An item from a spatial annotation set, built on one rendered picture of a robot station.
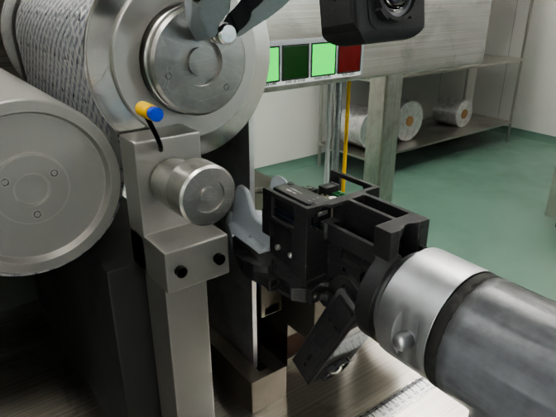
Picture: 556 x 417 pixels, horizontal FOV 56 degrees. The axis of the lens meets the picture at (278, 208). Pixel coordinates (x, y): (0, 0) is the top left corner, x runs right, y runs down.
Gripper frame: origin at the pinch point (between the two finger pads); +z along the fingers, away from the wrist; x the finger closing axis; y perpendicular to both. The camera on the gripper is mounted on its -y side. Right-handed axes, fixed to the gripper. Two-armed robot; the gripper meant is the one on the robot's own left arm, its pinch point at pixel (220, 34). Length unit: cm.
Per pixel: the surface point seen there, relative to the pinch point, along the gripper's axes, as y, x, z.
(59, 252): -8.4, 11.4, 12.5
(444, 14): 22, -74, 30
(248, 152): -4.7, -5.3, 10.5
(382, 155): 7, -77, 64
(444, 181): 19, -288, 219
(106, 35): 2.4, 6.4, 2.9
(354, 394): -29.3, -13.7, 22.5
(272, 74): 15.7, -30.8, 34.1
